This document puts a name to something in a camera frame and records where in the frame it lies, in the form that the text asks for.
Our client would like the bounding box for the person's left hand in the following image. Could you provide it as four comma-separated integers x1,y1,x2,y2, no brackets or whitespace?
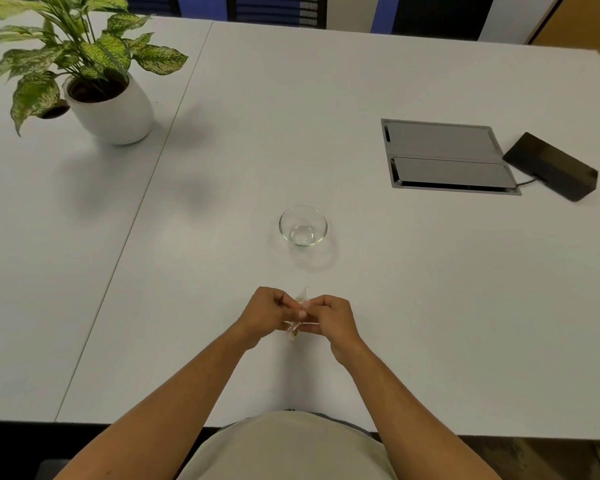
233,287,307,351

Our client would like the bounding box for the person's right hand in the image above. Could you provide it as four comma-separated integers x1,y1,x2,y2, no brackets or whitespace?
296,295,367,367

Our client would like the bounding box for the small clear plastic packet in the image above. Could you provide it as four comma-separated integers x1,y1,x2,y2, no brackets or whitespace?
283,288,321,343

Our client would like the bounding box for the person's left forearm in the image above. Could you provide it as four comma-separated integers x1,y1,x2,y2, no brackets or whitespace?
54,326,261,480

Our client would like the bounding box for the person's right forearm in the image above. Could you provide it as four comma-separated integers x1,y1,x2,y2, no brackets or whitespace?
333,342,501,480

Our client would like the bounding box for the small clear glass bowl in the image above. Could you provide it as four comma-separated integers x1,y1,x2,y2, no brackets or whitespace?
278,205,328,249

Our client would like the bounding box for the person's beige shirt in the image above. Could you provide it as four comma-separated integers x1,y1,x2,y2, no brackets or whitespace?
176,410,398,480

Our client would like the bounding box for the white ceramic plant pot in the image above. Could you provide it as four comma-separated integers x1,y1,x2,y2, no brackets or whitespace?
62,71,155,146

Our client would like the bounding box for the black rectangular power adapter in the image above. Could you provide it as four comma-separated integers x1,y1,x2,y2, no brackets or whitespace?
502,132,599,202

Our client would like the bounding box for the black mesh office chair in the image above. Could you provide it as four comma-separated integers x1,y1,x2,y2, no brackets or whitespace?
226,0,329,30

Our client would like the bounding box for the small brown plant saucer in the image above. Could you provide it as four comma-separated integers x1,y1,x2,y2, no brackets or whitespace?
36,100,71,120

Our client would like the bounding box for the green variegated leafy plant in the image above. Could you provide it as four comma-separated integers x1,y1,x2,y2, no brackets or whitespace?
0,0,189,137

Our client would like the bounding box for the grey table cable hatch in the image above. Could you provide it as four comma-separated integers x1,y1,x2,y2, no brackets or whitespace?
380,118,522,197

